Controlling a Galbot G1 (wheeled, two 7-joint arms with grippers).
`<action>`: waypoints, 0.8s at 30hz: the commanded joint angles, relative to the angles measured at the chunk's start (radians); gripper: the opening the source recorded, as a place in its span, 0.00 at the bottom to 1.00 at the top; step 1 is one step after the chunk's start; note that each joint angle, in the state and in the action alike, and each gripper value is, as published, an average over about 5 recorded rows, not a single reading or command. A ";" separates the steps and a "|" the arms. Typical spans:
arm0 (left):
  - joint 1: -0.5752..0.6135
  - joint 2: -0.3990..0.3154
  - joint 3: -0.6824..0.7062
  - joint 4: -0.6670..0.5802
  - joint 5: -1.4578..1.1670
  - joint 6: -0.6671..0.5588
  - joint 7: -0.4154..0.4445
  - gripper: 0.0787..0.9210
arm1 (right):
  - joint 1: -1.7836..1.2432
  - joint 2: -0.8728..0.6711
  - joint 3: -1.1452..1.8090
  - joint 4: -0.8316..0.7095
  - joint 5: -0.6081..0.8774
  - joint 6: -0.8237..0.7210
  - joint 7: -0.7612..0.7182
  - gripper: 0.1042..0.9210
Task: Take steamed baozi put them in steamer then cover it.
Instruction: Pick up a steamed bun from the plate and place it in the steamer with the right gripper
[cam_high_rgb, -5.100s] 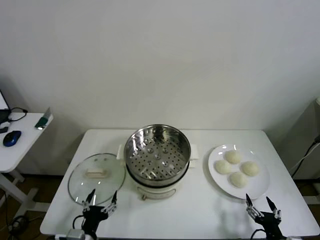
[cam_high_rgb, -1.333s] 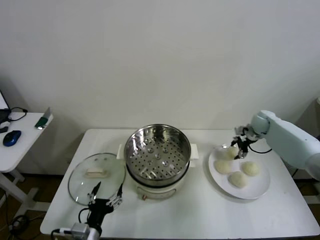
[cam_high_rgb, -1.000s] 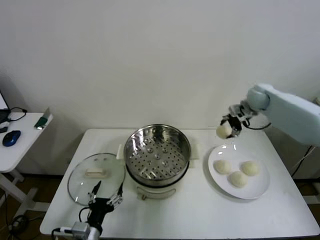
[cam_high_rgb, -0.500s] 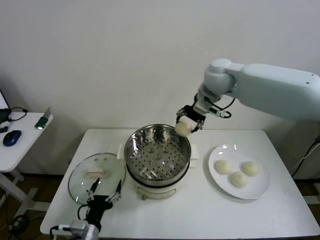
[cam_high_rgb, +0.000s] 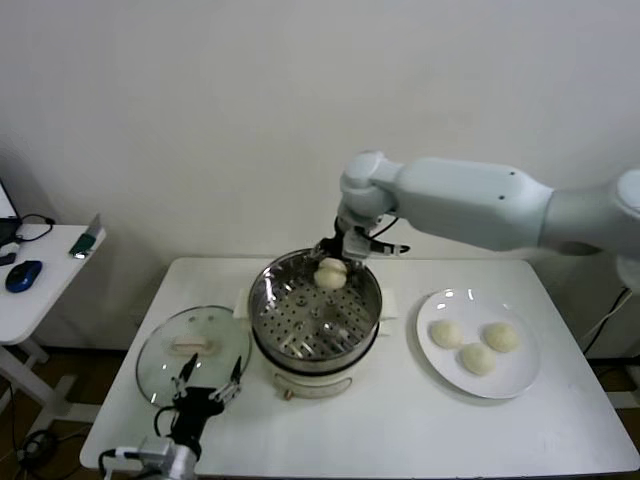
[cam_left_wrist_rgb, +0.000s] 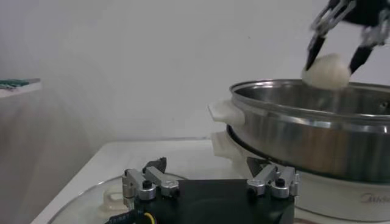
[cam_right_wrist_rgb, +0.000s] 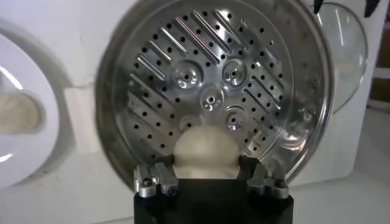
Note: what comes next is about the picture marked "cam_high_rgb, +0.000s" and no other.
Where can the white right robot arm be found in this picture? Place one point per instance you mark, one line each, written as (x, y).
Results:
(475, 200)

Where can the white electric cooker base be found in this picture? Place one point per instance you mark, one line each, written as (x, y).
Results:
(310, 385)

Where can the white round plate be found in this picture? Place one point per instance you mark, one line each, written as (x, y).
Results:
(520, 370)

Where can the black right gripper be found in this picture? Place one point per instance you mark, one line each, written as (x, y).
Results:
(340, 237)

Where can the white steamed baozi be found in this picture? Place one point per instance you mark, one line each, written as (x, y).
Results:
(330, 280)
(446, 333)
(477, 358)
(500, 336)

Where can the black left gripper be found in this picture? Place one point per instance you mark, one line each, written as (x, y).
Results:
(192, 410)

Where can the blue computer mouse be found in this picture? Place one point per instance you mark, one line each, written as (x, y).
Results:
(24, 276)

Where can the open laptop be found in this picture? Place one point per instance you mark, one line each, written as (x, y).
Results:
(5, 200)

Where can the perforated steel steamer basket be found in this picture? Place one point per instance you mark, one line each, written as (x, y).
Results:
(280, 300)

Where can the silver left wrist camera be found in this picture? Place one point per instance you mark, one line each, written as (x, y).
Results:
(155, 450)

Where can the white side table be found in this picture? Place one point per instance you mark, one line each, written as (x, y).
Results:
(45, 300)

